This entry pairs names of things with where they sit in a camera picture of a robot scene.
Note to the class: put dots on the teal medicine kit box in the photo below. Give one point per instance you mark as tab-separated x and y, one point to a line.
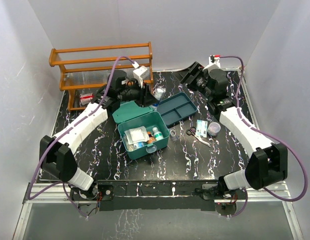
130	115

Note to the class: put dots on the brown bottle orange cap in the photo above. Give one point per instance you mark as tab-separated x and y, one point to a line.
151	138

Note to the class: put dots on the blue-grey divided tray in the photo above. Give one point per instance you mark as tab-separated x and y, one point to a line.
176	108

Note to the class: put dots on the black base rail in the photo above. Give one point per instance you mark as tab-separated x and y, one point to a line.
163	195

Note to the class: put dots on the white bottle green label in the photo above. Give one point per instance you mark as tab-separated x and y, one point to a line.
157	134

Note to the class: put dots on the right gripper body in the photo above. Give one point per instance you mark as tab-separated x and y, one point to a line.
199	84

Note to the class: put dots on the clear round container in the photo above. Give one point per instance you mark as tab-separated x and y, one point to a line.
213	129

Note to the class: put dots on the red-white medicine box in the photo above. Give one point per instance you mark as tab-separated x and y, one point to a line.
85	98

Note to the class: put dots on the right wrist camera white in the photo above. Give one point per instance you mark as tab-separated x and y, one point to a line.
213	63

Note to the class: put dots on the wooden orange shelf rack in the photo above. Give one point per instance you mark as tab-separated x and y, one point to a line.
85	69

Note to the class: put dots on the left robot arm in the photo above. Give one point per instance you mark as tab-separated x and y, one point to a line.
57	152

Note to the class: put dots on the bag of blue-white packets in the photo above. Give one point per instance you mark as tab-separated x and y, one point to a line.
135	146

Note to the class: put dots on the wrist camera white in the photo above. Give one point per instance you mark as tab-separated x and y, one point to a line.
140	72
213	63

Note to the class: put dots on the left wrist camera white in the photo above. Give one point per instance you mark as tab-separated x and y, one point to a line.
140	72

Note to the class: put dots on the white gauze pad packet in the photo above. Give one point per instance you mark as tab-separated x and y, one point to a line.
136	135

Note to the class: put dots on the white-blue ointment tube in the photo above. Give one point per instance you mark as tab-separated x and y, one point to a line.
158	94

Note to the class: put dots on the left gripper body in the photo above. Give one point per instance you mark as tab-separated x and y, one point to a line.
135	93

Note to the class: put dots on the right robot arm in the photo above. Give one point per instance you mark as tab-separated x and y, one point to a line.
268	161

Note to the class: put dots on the black scissors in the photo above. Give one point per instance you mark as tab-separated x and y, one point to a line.
191	131

